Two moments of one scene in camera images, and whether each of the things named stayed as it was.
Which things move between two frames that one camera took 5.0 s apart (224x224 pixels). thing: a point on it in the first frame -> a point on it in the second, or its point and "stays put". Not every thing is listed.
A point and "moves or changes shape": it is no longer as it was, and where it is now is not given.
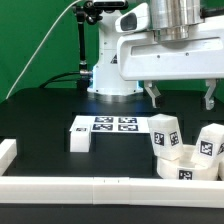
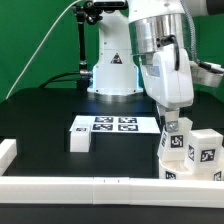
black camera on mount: [111, 5] stays put
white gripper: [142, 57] -> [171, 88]
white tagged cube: [209, 147] moves or changes shape
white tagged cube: [166, 136] moves or changes shape
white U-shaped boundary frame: [144, 191] stays put
